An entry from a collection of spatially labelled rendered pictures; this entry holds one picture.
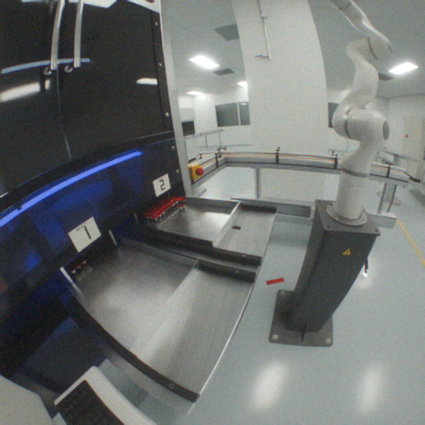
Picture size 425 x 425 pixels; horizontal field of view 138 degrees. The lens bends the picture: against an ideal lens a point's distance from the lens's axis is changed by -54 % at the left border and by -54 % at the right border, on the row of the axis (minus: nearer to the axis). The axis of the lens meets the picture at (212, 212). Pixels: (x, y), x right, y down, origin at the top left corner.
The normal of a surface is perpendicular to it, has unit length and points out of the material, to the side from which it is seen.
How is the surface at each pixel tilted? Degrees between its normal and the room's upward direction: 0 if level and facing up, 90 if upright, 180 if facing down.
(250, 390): 0
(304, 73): 90
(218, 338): 0
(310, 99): 90
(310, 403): 0
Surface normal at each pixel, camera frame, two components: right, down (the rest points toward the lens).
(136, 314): -0.11, -0.87
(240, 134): -0.43, 0.47
